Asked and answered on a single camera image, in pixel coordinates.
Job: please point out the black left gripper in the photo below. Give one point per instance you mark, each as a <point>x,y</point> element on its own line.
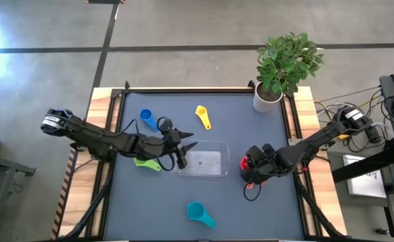
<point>173,141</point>

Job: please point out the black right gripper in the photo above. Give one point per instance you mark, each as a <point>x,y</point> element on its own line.
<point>262,164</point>

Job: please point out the red measuring cup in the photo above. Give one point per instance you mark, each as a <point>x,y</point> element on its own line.
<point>244,163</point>

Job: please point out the yellow measuring cup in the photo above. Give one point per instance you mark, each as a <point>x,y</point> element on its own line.
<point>201,111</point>

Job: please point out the green measuring cup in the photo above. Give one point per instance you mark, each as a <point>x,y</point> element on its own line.
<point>148,164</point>

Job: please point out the blue measuring cup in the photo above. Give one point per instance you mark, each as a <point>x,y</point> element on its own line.
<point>146,115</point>

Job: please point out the teal measuring cup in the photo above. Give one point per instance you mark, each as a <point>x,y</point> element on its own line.
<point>196,211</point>

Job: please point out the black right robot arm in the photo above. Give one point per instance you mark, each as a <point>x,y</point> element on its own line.
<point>318,138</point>

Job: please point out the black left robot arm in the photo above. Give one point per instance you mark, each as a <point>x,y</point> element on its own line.
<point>92,138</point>

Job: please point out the clear plastic bin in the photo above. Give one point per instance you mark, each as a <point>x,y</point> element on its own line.
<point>203,161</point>

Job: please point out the white plant pot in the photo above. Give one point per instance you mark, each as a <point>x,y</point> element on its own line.
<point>262,104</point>

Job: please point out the grey table mat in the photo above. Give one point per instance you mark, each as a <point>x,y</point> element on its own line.
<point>217,208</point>

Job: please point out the wooden table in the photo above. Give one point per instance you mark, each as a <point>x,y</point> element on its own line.
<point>306,107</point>

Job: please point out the black diagonal beam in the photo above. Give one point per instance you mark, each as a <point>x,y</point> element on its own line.
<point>361,168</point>

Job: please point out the green leafy plant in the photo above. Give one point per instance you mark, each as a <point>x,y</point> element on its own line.
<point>284,60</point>

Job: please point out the white printed sheet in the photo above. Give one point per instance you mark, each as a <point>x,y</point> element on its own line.
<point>368,185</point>

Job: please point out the black power strip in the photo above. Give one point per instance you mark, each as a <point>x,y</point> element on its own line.
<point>374,134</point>

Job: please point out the yellow black hazard tape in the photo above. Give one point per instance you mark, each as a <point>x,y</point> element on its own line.
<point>62,201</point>

